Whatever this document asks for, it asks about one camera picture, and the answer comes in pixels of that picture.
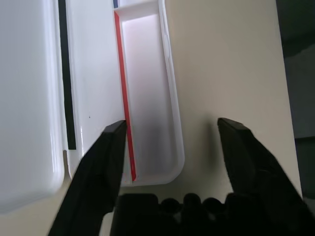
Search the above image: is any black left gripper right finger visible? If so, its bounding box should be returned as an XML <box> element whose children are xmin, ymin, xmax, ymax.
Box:
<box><xmin>217</xmin><ymin>117</ymin><xmax>315</xmax><ymax>236</ymax></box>

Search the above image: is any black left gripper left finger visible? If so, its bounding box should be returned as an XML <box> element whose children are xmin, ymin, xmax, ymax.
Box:
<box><xmin>48</xmin><ymin>119</ymin><xmax>128</xmax><ymax>236</ymax></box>

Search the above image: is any white plastic pencil case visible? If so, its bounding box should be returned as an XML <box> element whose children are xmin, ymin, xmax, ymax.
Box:
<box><xmin>0</xmin><ymin>0</ymin><xmax>185</xmax><ymax>209</ymax></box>

